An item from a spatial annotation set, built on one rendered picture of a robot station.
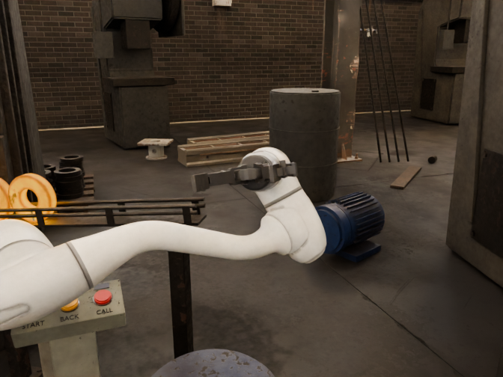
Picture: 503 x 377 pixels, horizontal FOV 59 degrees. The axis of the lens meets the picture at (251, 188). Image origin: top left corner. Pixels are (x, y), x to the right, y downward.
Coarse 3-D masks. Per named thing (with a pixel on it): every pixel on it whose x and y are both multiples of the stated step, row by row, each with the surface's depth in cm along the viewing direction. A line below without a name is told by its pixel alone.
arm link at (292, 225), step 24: (264, 216) 103; (288, 216) 100; (312, 216) 102; (72, 240) 84; (96, 240) 84; (120, 240) 85; (144, 240) 88; (168, 240) 90; (192, 240) 92; (216, 240) 94; (240, 240) 97; (264, 240) 99; (288, 240) 99; (312, 240) 101; (96, 264) 82; (120, 264) 86
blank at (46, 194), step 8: (24, 176) 137; (32, 176) 138; (40, 176) 139; (16, 184) 139; (24, 184) 138; (32, 184) 137; (40, 184) 137; (48, 184) 139; (8, 192) 141; (16, 192) 140; (24, 192) 141; (40, 192) 138; (48, 192) 137; (16, 200) 141; (24, 200) 142; (40, 200) 138; (48, 200) 138; (56, 200) 141
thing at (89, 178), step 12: (72, 156) 377; (48, 168) 360; (60, 168) 332; (72, 168) 333; (48, 180) 323; (60, 180) 321; (72, 180) 322; (84, 180) 373; (60, 192) 324; (72, 192) 325; (84, 192) 341; (84, 204) 322
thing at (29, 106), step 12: (12, 0) 219; (12, 12) 214; (24, 48) 250; (24, 60) 243; (24, 72) 237; (24, 84) 231; (24, 96) 229; (36, 120) 273; (36, 132) 265; (36, 144) 257; (36, 156) 250; (36, 168) 248
